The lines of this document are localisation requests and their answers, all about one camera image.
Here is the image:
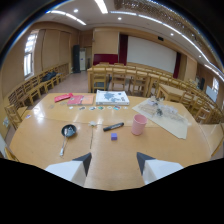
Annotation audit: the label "long wooden desk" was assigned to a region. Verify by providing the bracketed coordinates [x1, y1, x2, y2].
[86, 63, 188, 94]

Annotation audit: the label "black marker pen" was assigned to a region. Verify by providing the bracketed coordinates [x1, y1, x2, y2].
[102, 122, 125, 132]

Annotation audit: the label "clear plastic model parts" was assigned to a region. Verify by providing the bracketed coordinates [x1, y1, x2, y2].
[140, 98, 181, 122]

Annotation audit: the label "wooden chair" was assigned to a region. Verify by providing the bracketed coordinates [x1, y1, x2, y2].
[110, 66, 128, 92]
[129, 69, 149, 98]
[3, 104, 29, 131]
[92, 66, 108, 93]

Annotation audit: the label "red booklet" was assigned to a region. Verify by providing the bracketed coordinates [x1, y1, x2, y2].
[53, 92, 74, 103]

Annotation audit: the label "pink plastic cup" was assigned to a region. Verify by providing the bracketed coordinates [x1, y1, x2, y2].
[130, 113, 149, 136]

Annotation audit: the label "red podium panel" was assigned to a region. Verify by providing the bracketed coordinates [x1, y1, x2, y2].
[92, 53, 119, 66]

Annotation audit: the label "beige paper sheet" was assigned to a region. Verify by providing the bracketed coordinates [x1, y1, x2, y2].
[131, 97, 190, 140]

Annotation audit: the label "black tall cabinet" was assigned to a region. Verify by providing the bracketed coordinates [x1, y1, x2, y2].
[72, 44, 81, 74]

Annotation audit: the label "orange book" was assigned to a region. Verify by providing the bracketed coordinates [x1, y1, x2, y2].
[80, 94, 96, 106]

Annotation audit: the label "white projection screen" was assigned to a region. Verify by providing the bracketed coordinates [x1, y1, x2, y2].
[126, 35, 178, 75]

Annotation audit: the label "small wooden desk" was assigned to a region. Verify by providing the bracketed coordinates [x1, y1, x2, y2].
[155, 83, 188, 103]

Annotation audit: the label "white map board box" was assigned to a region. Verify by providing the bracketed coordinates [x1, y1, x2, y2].
[95, 89, 131, 107]

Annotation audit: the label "dark bag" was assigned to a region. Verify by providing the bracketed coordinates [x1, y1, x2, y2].
[41, 70, 58, 83]

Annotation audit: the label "window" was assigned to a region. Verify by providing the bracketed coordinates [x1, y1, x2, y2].
[23, 29, 40, 80]

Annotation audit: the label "small black frying pan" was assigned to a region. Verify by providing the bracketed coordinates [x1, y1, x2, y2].
[59, 124, 78, 158]

